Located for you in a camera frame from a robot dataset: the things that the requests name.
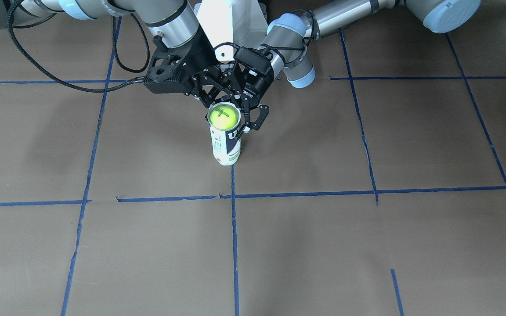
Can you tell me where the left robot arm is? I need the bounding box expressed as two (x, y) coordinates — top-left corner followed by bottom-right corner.
(258, 5), (480, 142)

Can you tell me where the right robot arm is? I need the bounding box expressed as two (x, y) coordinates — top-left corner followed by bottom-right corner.
(0, 0), (253, 110)

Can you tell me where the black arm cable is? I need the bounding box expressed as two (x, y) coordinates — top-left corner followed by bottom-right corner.
(212, 9), (319, 66)
(6, 0), (152, 93)

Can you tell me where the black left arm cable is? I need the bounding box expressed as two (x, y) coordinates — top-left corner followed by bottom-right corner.
(212, 9), (319, 66)

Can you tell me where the clear tennis ball can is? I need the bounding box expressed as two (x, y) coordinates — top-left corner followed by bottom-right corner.
(206, 102), (241, 166)

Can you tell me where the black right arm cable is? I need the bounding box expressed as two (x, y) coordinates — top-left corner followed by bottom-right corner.
(6, 0), (152, 93)

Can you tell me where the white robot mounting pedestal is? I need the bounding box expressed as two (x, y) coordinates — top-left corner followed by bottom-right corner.
(194, 0), (268, 62)

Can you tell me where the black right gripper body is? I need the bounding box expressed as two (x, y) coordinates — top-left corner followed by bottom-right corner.
(143, 32), (222, 96)

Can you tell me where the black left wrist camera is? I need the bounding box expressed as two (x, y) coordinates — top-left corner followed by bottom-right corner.
(234, 47), (274, 76)

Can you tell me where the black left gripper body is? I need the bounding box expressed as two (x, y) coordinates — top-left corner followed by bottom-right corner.
(242, 69), (275, 108)

